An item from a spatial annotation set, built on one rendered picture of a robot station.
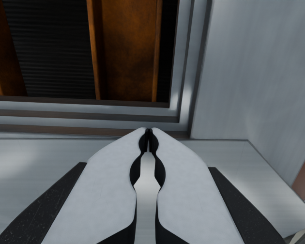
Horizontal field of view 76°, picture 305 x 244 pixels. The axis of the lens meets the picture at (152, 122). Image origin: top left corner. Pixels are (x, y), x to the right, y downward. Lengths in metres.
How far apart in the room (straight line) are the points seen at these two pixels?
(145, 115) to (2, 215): 0.16
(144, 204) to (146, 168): 0.04
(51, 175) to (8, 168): 0.03
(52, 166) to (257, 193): 0.17
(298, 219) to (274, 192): 0.05
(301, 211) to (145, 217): 0.14
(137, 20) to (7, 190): 0.23
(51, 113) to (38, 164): 0.04
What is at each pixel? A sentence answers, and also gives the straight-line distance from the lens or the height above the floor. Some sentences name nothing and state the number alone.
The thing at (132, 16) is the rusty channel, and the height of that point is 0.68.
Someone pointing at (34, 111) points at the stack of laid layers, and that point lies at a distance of 0.18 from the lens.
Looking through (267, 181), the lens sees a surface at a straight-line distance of 0.19.
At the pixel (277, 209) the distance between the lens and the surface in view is 0.22.
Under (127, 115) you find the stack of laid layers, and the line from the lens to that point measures 0.15.
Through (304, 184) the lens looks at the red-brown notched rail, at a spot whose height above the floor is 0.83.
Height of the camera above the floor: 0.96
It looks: 61 degrees down
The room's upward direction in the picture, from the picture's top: 180 degrees counter-clockwise
